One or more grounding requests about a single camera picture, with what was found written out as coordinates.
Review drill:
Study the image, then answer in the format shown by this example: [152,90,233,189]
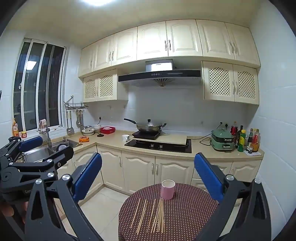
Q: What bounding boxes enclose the pink paper cup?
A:
[161,180,176,200]

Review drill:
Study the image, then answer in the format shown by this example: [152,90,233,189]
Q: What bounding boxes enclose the person left hand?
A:
[0,200,30,223]

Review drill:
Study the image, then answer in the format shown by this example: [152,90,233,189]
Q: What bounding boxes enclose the steel sink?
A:
[22,139,81,163]

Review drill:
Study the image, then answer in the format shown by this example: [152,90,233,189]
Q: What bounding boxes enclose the chrome faucet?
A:
[38,119,52,148]

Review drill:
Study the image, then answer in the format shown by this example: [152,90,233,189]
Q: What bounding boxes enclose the orange sponge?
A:
[79,136,89,143]

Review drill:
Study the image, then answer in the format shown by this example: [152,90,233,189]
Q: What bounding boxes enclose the stacked bowls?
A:
[81,125,101,136]

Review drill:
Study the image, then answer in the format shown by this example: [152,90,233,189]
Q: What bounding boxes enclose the red tray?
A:
[100,126,116,135]

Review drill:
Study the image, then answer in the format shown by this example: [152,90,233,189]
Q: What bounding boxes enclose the lower cabinets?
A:
[56,144,263,195]

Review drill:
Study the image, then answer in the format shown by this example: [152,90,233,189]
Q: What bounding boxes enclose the cabinets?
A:
[56,144,263,195]
[78,20,260,105]

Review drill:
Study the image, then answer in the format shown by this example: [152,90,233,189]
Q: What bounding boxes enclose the white mug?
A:
[122,134,130,143]

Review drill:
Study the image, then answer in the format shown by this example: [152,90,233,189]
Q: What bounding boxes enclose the window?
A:
[13,39,66,132]

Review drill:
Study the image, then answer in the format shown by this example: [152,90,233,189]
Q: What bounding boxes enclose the dark sauce bottle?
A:
[235,125,243,149]

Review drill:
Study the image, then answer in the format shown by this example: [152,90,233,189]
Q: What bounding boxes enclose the green oil bottle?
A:
[238,129,246,152]

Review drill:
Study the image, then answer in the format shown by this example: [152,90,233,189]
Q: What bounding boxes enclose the green electric cooker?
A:
[210,128,235,152]

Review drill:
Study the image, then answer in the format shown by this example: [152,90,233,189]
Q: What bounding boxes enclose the red sauce bottle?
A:
[252,129,260,153]

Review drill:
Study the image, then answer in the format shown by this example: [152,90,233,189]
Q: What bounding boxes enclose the black gas hob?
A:
[125,139,192,153]

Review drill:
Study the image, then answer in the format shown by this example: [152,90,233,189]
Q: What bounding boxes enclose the black induction cooker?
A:
[132,131,161,140]

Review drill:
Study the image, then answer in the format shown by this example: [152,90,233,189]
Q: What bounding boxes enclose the black wok with lid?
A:
[123,118,167,133]

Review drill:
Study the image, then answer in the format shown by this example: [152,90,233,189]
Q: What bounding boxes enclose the brown polka dot tablecloth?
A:
[118,183,218,240]

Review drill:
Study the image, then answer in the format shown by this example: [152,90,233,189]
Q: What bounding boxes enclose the beige cutting board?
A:
[135,133,187,145]

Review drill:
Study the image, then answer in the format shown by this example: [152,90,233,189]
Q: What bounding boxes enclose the range hood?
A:
[118,59,202,87]

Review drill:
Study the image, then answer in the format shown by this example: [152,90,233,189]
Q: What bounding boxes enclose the upper cabinets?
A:
[78,20,260,105]

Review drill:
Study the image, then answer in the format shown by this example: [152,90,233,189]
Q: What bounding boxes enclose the wall utensil rack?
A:
[64,95,88,135]

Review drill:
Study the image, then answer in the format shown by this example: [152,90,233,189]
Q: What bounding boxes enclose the black power cable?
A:
[189,122,224,147]

